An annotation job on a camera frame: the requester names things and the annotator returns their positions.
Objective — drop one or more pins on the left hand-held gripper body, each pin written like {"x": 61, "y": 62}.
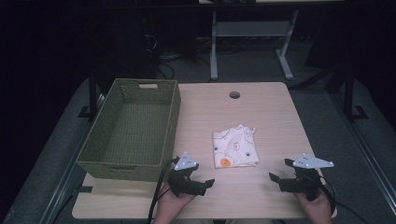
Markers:
{"x": 183, "y": 185}

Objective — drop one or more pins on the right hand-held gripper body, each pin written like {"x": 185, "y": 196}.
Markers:
{"x": 306, "y": 183}

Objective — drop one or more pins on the white patterned cloth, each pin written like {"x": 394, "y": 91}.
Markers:
{"x": 235, "y": 147}

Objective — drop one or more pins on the green woven basket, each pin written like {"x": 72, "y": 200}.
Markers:
{"x": 134, "y": 133}

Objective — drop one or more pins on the person's left hand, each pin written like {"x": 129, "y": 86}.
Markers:
{"x": 169, "y": 205}

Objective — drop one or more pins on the person's right hand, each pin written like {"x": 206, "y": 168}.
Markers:
{"x": 316, "y": 210}

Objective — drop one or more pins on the black metal stand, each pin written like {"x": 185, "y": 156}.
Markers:
{"x": 349, "y": 93}
{"x": 92, "y": 93}

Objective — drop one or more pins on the black tape strip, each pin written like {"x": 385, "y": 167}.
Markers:
{"x": 85, "y": 189}

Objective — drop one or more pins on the white metal desk frame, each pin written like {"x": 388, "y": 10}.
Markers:
{"x": 249, "y": 29}

